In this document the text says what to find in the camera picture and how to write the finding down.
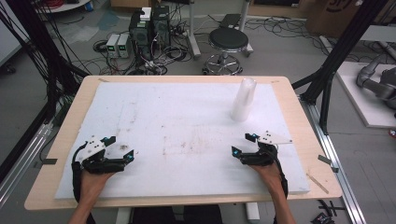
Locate grey power supply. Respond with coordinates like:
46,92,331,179
106,33,120,59
117,33,131,60

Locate black floor cables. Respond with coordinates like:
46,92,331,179
245,15,325,49

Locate cardboard box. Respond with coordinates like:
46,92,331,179
305,0,366,39

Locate stack of clear plastic cups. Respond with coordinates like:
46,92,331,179
229,77,258,123

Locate white table leg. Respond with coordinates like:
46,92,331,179
245,202,262,224
115,206,134,224

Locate person's dark clothed legs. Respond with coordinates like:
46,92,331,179
130,204,224,224

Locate wooden table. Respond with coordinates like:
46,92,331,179
23,75,344,211

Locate black flat device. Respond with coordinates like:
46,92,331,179
219,13,243,29

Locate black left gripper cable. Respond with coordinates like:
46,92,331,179
71,141,90,203

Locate aluminium rail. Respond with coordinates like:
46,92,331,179
0,122,54,209
298,95,369,224

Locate person's left hand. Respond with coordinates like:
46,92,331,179
78,169,115,201

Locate black round stool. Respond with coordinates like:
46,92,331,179
202,27,250,77

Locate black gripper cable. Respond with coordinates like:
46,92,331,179
273,152,290,202
71,141,90,203

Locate black computer tower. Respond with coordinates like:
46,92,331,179
128,10,154,63
151,5,172,49

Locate white board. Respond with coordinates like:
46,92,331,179
335,61,396,130

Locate white box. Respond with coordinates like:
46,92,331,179
139,7,152,22

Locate tangle of floor cables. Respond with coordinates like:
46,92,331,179
92,27,191,77

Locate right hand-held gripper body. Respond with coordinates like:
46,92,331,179
239,130,293,167

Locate white round table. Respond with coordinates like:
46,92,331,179
34,0,92,14

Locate white foam mat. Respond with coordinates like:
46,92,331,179
54,81,311,200

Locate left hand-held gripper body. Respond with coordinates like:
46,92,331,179
76,135,128,175

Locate black parts on floor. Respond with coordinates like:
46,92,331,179
310,199,347,224

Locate black metal frame post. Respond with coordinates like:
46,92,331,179
0,0,91,185
291,0,390,135

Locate person's right hand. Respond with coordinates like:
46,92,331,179
248,161,286,196

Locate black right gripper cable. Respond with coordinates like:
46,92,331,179
273,152,290,202

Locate thin wooden stick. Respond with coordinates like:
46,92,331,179
305,172,331,195

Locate grey metal stand leg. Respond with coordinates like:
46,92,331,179
186,0,203,60
237,0,255,58

